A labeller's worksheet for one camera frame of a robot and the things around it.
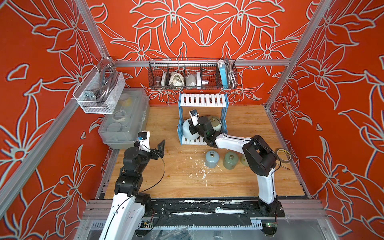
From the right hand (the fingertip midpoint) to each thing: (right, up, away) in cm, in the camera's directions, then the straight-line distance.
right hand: (186, 119), depth 91 cm
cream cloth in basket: (-6, +25, -1) cm, 26 cm away
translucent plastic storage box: (-33, +2, -4) cm, 34 cm away
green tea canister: (+25, -23, -10) cm, 35 cm away
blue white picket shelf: (+3, +12, -4) cm, 13 cm away
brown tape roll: (+58, -25, -2) cm, 64 cm away
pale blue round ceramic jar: (0, -8, -1) cm, 8 cm away
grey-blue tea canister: (+15, -22, -8) cm, 28 cm away
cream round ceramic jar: (+19, -3, +3) cm, 19 cm away
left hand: (-15, -10, -18) cm, 25 cm away
